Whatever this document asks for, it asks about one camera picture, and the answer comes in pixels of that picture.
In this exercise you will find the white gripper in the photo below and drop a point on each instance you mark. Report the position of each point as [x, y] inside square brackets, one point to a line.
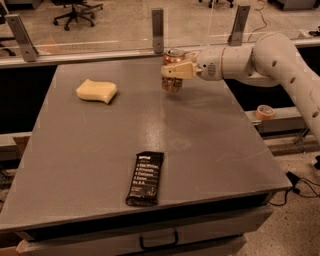
[210, 65]

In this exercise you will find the orange soda can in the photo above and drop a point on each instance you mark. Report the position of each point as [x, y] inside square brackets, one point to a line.
[170, 82]

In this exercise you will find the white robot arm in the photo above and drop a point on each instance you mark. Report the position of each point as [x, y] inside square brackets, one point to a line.
[272, 60]

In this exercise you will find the orange tape roll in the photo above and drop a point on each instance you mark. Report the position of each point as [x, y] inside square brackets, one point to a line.
[264, 112]

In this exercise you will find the yellow sponge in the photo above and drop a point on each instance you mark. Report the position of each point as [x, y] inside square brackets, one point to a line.
[96, 91]

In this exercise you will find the black office chair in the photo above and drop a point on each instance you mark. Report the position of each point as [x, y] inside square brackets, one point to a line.
[80, 9]

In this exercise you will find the black snack bar wrapper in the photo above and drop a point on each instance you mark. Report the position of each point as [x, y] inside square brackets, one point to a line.
[144, 187]

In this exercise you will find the grey drawer front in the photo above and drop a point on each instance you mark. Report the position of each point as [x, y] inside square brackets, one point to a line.
[221, 234]

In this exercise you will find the right metal glass bracket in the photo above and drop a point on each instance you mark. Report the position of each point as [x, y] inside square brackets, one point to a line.
[236, 36]

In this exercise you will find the metal glass bracket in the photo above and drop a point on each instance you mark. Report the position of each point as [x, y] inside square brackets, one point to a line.
[158, 30]
[236, 36]
[27, 49]

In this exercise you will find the middle metal glass bracket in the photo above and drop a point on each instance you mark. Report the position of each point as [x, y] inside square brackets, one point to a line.
[158, 30]

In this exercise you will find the left metal glass bracket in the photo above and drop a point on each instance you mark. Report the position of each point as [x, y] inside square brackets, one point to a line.
[27, 49]

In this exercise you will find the black drawer handle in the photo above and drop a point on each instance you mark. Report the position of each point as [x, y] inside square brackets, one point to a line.
[158, 240]

